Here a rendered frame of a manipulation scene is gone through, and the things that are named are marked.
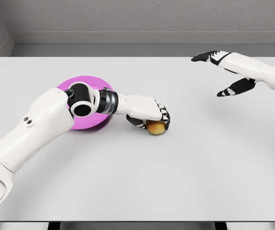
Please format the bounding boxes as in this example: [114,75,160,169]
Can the yellow apple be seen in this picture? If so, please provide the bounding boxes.
[146,120,166,136]

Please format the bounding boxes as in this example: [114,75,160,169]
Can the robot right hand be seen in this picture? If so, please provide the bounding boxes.
[191,50,265,97]

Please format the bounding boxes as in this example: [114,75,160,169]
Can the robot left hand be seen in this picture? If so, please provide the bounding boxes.
[126,95,171,131]

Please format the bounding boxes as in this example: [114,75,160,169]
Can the pink plate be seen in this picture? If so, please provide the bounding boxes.
[56,75,115,131]

